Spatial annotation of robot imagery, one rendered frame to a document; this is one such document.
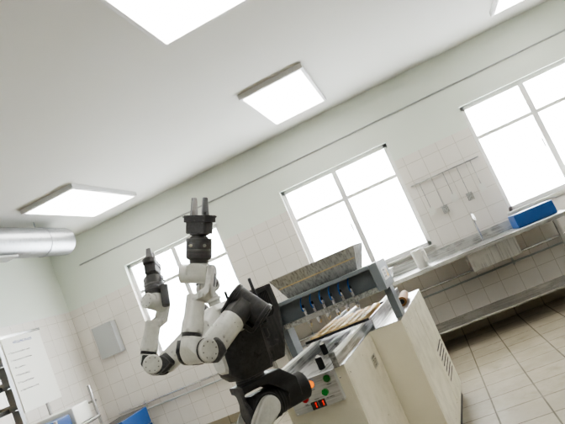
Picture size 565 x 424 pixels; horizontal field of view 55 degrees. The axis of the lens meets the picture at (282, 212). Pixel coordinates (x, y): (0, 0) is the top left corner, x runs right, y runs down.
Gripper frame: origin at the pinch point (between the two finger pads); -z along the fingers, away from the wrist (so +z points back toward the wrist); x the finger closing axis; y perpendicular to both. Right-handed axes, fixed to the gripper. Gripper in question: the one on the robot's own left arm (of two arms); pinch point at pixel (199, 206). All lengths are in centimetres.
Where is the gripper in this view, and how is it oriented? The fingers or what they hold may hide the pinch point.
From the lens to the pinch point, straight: 189.8
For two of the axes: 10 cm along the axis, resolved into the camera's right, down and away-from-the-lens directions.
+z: 0.0, 10.0, -0.6
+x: -8.6, 0.2, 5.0
